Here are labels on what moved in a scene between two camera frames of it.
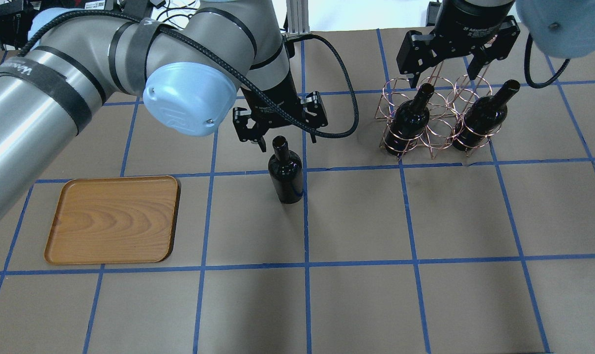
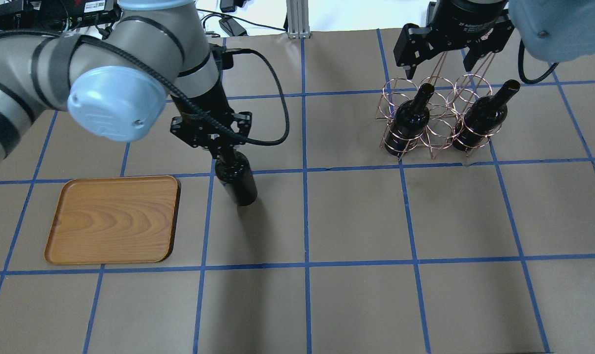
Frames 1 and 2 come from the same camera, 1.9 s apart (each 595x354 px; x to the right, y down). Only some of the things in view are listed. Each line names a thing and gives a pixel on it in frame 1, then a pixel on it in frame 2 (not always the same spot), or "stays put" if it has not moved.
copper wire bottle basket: x=463 y=114 stays put
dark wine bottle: x=409 y=122 stays put
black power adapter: x=432 y=11 stays put
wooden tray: x=113 y=220 stays put
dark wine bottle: x=285 y=169 -> x=235 y=171
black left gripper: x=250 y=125 -> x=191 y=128
